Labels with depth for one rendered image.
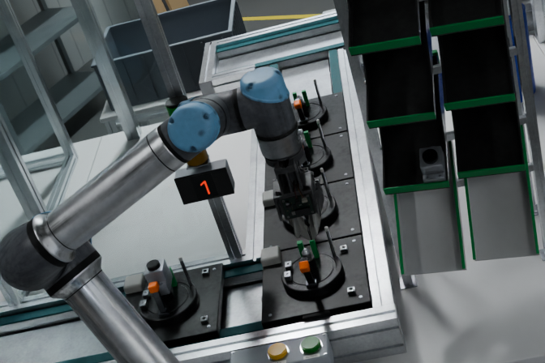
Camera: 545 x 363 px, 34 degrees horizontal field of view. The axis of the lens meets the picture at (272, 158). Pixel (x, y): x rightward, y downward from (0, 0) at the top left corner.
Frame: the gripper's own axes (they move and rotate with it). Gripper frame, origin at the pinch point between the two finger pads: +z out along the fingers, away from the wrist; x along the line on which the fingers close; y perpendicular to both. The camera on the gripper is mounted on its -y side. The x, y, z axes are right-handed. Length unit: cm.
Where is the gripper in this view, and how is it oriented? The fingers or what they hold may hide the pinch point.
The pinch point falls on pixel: (310, 231)
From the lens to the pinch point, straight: 171.7
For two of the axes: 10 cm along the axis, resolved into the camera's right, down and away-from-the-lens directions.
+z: 2.6, 8.2, 5.0
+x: 9.7, -2.2, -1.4
